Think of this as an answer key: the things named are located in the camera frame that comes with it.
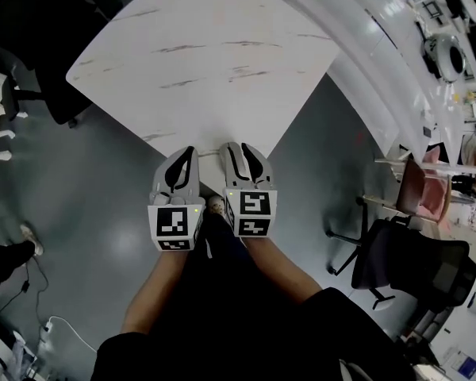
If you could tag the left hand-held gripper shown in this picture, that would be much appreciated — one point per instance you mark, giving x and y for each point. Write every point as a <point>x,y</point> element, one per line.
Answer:
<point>172,222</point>

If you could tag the pink cushion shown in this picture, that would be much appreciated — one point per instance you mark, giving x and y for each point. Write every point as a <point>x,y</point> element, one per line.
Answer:
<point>436,189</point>

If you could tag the person's white left shoe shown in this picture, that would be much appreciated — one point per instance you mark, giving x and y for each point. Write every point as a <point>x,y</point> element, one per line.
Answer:
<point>216,205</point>

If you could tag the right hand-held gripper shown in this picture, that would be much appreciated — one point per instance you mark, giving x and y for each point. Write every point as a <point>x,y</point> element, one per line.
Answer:
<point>254,205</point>

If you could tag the white marble table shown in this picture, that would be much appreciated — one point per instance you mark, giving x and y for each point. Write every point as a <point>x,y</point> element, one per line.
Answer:
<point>206,66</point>

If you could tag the small dark device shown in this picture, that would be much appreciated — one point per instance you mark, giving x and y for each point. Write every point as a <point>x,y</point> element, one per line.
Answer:
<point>427,132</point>

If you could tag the person's left forearm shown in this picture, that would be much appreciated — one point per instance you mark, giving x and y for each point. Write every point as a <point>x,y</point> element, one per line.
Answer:
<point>154,292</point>

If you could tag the white metal shelf rack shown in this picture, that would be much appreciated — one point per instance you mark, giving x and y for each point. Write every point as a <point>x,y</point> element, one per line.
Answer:
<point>373,54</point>

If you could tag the brown wooden chair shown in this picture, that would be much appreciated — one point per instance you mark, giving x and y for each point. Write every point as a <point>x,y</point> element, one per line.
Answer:
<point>410,189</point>

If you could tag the person's right forearm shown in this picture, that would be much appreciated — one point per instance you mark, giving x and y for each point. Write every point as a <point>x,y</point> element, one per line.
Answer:
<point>281,268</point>

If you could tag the white box blue label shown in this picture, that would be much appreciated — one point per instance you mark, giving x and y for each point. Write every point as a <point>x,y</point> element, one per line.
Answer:
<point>458,365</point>

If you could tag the person's black clothing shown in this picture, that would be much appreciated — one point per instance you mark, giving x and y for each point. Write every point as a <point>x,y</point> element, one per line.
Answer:
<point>242,332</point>

